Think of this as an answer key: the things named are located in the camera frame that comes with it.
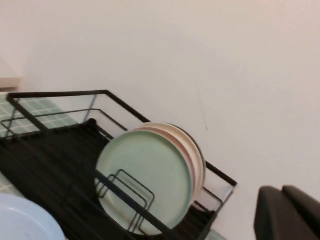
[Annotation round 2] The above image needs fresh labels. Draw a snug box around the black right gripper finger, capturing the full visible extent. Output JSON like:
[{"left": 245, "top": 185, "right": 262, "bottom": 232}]
[{"left": 254, "top": 184, "right": 320, "bottom": 240}]

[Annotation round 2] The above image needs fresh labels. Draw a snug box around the light blue plate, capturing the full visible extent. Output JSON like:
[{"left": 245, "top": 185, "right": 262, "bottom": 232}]
[{"left": 0, "top": 191, "right": 66, "bottom": 240}]

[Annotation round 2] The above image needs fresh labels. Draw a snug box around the olive grey plate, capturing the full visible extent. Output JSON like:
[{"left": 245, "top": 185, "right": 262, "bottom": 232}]
[{"left": 169, "top": 123, "right": 207, "bottom": 191}]

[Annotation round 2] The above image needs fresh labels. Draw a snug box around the cream plate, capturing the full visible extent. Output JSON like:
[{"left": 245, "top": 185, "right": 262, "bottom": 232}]
[{"left": 143, "top": 122, "right": 205, "bottom": 198}]

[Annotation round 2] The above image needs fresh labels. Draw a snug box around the pink plate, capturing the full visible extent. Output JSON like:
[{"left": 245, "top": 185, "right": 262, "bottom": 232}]
[{"left": 133, "top": 125, "right": 201, "bottom": 201}]

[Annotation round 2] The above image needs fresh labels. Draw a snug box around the green plate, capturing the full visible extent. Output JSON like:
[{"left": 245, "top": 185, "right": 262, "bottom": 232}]
[{"left": 94, "top": 129, "right": 198, "bottom": 237}]

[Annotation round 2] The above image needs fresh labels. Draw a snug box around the green checked tablecloth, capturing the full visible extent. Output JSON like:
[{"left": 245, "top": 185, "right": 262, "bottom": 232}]
[{"left": 0, "top": 91, "right": 95, "bottom": 200}]

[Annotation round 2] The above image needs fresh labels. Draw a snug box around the black wire dish rack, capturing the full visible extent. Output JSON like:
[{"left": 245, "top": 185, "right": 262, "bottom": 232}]
[{"left": 0, "top": 89, "right": 238, "bottom": 240}]

